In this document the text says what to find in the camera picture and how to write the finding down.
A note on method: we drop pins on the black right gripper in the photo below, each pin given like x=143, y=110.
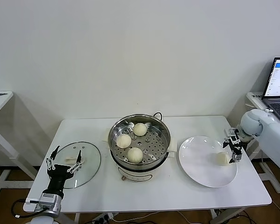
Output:
x=235, y=145

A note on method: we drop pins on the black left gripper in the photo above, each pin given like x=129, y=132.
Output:
x=57, y=178

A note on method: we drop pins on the white steamed baozi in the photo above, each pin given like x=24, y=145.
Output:
x=140, y=129
x=221, y=159
x=135, y=155
x=123, y=140

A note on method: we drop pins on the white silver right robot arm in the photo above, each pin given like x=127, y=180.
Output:
x=275, y=140

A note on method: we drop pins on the stainless steel perforated steamer basket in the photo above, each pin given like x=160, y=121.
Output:
x=163, y=137

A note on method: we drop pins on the round white plate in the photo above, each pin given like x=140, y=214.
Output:
x=200, y=158

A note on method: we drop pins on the white electric cooker base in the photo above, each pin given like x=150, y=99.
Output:
x=173, y=144

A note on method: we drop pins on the white side desk with laptop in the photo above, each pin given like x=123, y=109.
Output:
x=254, y=96

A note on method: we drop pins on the white power strip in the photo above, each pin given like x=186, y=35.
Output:
x=102, y=218

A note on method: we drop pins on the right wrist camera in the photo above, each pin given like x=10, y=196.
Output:
x=229, y=131

